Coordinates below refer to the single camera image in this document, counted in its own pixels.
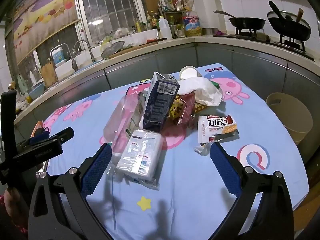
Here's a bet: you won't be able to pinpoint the white plastic bag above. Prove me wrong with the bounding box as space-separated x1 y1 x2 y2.
178 77 223 107

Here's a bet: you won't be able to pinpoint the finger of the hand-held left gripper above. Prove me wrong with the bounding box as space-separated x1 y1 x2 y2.
49 127 75 145

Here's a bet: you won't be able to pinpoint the barred window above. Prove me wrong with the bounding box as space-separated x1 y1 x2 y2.
74 0 141 46

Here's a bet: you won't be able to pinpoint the round mesh strainer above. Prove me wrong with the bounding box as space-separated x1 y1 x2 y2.
100 40 125 59

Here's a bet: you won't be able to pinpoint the dark blue cloth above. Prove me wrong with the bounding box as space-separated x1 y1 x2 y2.
29 127 52 146

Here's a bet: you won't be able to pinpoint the cartoon pig printed blanket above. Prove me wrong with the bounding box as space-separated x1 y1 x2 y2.
37 62 310 240

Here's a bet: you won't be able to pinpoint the person's left hand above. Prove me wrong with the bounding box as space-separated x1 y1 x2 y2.
4 187 29 230

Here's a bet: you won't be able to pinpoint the large cooking oil bottle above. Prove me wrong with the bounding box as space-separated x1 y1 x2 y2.
182 11 203 37

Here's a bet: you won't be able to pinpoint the wooden cutting board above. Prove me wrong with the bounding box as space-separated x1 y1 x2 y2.
40 60 59 87

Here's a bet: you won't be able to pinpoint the dark blue carton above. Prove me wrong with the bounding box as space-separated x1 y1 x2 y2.
142 71 181 133

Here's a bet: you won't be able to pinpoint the blue basin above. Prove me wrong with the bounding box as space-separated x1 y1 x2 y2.
26 81 46 100

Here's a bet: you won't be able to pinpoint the cluttered spice rack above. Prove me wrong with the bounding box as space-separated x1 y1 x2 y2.
157 0 195 38

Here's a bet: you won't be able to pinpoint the white plastic jug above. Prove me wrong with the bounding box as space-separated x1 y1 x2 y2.
158 15 173 41

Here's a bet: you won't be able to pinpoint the glass wok lid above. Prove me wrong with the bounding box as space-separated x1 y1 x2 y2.
267 10 311 29

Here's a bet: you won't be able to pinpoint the clear plastic bottle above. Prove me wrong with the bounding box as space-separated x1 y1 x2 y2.
103 95 145 155

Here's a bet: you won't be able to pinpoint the black frying pan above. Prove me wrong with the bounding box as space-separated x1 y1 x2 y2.
213 10 266 30

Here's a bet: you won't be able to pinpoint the blue and white container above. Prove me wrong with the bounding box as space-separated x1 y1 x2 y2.
51 47 67 67

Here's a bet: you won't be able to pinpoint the black wok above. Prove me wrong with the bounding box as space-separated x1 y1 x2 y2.
266 1 312 42

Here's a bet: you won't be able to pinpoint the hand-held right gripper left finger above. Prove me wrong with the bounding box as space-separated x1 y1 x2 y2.
28 144 113 240

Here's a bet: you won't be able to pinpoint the yellow cardboard box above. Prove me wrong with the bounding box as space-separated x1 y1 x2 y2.
169 96 207 119

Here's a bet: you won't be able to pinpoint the grey kitchen cabinets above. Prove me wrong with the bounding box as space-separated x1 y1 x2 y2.
14 42 320 135

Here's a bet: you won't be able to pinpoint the white tissue packet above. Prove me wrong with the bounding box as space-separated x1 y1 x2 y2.
107 129 164 190

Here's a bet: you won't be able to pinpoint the red snack wrapper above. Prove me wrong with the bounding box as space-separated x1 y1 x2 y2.
174 92 200 129

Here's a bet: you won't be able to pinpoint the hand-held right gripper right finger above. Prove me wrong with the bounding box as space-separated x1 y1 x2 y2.
210 142 294 240

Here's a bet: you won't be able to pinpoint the black gas stove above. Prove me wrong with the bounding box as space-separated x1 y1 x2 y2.
213 27 316 62

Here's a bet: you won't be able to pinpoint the fruit print wall poster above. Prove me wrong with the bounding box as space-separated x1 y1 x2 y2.
11 0 81 66

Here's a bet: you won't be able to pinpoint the beige plastic bin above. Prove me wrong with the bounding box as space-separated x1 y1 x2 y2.
266 92 313 146

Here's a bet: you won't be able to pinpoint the row of sauce bottles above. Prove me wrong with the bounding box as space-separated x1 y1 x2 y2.
134 10 160 33

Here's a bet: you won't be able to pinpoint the steel sink faucet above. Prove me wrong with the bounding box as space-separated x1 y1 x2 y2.
49 43 79 72
73 39 96 63

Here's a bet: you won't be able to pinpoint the paper cup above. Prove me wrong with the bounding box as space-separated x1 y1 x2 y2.
179 65 203 80

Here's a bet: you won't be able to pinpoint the white snack wrapper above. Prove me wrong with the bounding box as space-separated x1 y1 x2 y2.
194 114 239 155

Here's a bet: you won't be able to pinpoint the orange plastic hanger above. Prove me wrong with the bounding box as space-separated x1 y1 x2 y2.
32 120 46 138

